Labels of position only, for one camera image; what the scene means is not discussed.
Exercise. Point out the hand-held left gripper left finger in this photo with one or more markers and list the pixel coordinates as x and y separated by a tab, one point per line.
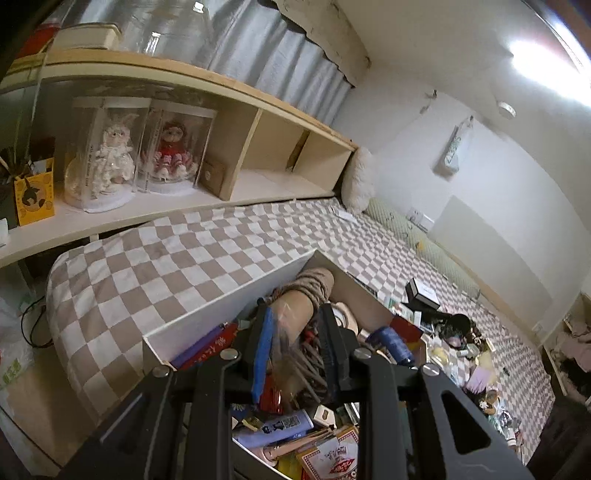
261	355

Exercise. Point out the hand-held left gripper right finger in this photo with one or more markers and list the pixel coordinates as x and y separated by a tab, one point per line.
330	355

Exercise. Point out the brown fuzzy item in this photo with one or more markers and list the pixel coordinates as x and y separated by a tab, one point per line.
282	369

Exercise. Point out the white storage box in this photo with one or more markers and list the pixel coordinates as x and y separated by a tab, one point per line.
231	295

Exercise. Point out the blue bottle silver cap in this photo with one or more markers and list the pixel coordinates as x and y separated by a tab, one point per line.
392	344

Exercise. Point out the blue lighter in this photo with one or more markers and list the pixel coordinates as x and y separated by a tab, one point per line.
288	423

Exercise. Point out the red yellow box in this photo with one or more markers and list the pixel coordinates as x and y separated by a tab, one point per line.
406	328

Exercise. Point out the red playing card box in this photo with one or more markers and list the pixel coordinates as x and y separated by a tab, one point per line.
332	454

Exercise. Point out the yellow sponge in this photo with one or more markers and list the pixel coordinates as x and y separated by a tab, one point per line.
439	357

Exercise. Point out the black white perfume box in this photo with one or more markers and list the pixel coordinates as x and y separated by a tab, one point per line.
422	293

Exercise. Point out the checked bed sheet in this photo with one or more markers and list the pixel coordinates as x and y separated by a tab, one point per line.
184	258

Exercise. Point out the black round mirror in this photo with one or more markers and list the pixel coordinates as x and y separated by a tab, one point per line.
461	326

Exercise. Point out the white paper slip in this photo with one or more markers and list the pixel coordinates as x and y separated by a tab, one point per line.
347	216

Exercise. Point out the green long bolster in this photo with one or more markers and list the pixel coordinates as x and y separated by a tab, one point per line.
425	244

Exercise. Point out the pale purple card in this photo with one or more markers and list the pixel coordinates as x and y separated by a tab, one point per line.
479	378

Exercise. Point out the white fluffy pillow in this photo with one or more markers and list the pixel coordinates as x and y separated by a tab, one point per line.
359	180

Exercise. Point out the wooden shelf unit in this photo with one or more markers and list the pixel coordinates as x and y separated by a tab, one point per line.
268	170

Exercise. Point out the brown card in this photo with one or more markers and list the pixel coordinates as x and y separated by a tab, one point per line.
213	176

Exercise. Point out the white headboard panel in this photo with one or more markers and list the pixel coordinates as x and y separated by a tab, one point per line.
494	249

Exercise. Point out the red dress doll clear case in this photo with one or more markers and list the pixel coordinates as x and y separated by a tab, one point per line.
173	152

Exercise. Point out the white hanging bag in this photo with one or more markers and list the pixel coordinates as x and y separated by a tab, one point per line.
453	147

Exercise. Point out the plastic bag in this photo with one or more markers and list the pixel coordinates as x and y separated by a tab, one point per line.
14	341

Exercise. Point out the white rabbit doll clear case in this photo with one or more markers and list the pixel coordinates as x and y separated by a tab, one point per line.
108	157

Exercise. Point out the yellow box black figure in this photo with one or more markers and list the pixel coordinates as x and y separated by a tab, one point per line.
34	194

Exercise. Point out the smoke detector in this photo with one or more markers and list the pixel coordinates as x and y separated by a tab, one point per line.
506	110

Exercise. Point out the grey curtain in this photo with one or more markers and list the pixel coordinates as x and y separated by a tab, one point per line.
258	50

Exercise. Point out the paper valance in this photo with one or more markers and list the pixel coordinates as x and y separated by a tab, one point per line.
328	37

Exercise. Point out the glass jar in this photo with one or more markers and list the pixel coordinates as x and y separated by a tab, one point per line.
171	32

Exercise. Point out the ceiling lamp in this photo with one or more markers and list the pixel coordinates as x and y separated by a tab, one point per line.
545	64

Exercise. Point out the white flat box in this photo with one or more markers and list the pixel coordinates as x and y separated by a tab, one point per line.
87	36

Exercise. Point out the red tin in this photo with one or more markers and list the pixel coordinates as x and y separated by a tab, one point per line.
37	41

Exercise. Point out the wall socket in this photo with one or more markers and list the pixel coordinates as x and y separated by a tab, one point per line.
420	219

